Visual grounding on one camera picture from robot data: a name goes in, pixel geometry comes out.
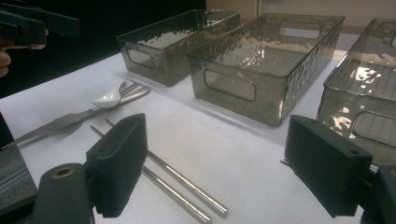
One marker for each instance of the smoky clear plastic bin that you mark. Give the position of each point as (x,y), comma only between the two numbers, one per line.
(174,46)
(264,71)
(361,102)

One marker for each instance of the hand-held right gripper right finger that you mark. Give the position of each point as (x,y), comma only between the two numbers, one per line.
(327,168)

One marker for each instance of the white ceramic spoon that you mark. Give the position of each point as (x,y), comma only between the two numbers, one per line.
(107,100)

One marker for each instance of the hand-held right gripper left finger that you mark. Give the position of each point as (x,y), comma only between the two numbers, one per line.
(120,168)

